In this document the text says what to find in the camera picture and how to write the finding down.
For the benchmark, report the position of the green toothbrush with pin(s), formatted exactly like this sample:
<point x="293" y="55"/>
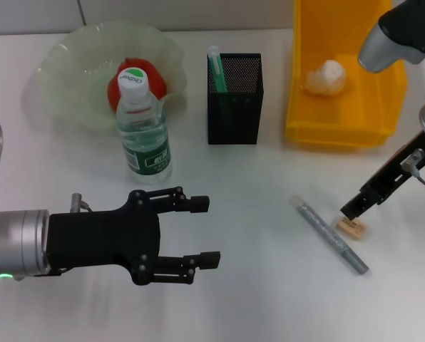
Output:
<point x="217" y="75"/>

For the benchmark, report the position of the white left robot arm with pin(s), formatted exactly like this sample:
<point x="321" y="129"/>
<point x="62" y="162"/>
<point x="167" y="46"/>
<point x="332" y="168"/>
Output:
<point x="16" y="242"/>

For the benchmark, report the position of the green label water bottle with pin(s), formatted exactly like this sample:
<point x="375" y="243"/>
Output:
<point x="144" y="142"/>

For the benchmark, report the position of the yellow plastic bin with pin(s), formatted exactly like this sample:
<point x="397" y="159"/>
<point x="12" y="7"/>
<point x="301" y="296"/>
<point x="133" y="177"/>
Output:
<point x="341" y="117"/>

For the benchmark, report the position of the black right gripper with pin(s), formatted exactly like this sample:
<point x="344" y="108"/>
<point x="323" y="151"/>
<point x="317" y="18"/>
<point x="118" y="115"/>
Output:
<point x="398" y="171"/>

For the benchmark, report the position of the black mesh pen holder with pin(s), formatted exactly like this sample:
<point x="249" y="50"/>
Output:
<point x="234" y="117"/>

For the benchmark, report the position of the tan eraser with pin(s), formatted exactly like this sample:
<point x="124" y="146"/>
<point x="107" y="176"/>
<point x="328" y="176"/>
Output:
<point x="353" y="228"/>

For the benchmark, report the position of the silver glitter pen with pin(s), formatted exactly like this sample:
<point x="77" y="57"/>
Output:
<point x="326" y="231"/>

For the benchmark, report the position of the translucent wavy fruit plate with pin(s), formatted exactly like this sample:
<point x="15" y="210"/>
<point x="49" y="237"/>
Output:
<point x="77" y="71"/>

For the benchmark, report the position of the white paper ball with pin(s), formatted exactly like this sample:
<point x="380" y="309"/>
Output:
<point x="326" y="80"/>

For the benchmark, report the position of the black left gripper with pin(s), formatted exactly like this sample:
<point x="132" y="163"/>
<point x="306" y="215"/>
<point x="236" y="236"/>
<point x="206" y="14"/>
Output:
<point x="102" y="242"/>

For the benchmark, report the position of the red-orange fruit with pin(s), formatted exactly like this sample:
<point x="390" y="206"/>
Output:
<point x="157" y="82"/>

